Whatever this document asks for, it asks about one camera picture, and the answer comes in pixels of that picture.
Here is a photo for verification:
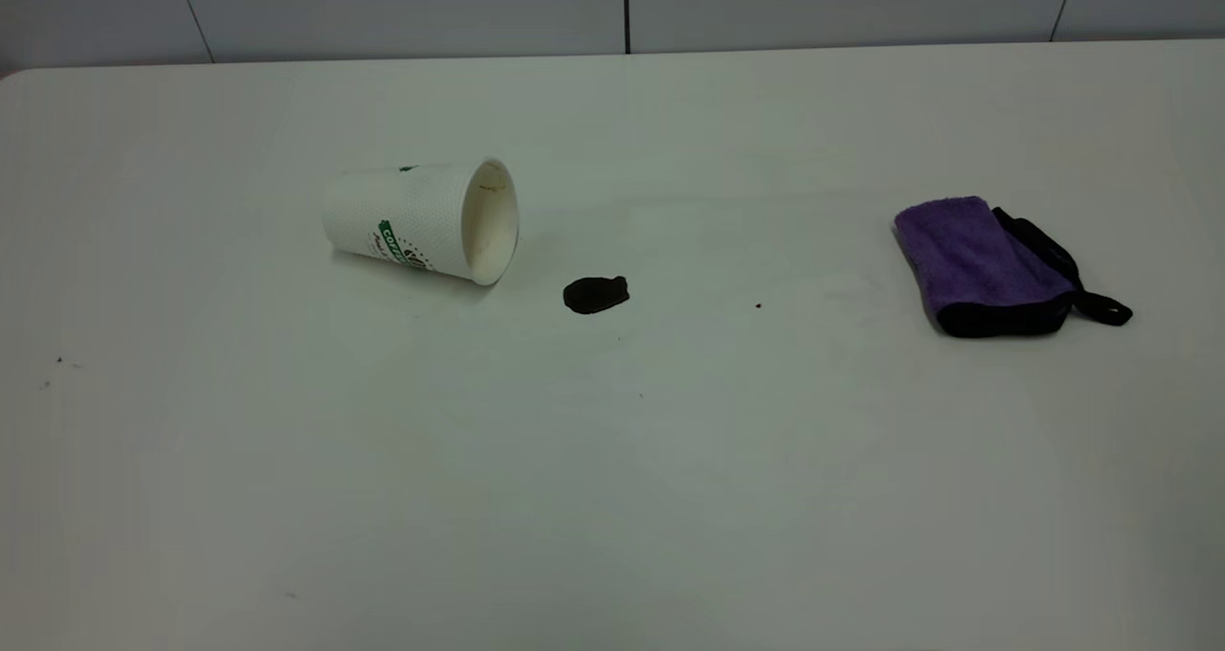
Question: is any dark coffee spill stain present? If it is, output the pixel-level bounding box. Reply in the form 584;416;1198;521
563;276;631;315

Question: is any purple black-edged cleaning cloth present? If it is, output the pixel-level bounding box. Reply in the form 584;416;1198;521
893;195;1134;338

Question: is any white paper coffee cup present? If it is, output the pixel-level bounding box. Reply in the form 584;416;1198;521
321;158;521;286

